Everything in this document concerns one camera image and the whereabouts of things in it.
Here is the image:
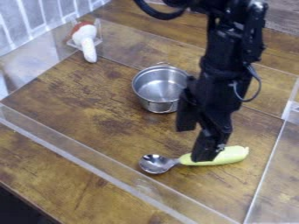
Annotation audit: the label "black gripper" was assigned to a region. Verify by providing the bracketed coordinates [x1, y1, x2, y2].
[175, 69, 253, 162]

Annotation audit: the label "green handled metal spoon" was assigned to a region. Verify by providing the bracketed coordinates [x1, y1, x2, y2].
[139, 145, 249, 174]

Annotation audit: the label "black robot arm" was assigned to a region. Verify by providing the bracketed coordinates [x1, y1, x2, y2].
[163, 0, 267, 162]

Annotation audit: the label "small steel pot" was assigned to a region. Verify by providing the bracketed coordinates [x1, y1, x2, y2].
[133, 63, 190, 114]

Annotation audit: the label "red white toy mushroom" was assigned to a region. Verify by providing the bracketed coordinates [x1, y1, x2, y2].
[71, 21, 98, 63]

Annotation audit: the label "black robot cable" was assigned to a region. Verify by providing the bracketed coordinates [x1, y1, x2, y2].
[134, 0, 189, 21]

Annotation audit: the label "clear acrylic enclosure wall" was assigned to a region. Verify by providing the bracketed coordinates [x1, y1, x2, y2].
[0, 103, 238, 224]

